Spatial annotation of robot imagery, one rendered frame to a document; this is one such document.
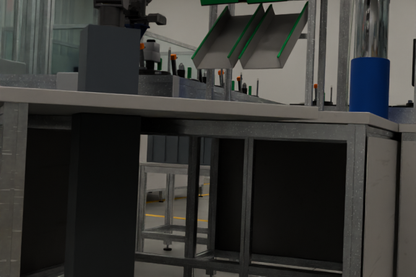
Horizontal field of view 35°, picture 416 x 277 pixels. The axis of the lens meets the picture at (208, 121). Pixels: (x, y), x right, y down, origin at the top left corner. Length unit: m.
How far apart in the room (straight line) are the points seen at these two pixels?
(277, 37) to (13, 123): 0.98
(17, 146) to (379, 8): 1.79
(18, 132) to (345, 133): 0.83
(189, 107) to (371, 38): 1.45
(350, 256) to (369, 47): 1.19
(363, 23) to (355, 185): 1.15
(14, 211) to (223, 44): 0.98
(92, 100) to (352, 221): 0.75
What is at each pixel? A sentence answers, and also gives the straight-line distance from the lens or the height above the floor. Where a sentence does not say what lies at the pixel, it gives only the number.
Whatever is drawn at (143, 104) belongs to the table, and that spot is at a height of 0.84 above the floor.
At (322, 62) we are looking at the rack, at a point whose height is 1.05.
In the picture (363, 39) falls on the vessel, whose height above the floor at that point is 1.20.
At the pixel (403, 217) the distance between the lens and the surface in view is 2.45.
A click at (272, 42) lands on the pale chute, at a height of 1.08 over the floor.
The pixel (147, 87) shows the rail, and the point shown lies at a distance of 2.00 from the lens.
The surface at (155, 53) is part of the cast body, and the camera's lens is 2.19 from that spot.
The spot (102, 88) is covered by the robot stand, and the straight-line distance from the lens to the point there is 1.75.
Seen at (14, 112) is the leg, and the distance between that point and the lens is 1.37.
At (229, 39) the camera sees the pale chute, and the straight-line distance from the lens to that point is 2.11.
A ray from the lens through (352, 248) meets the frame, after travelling 1.75.
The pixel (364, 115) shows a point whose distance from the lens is 1.72.
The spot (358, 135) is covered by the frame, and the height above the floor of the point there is 0.80.
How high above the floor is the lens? 0.77
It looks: 2 degrees up
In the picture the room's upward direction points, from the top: 2 degrees clockwise
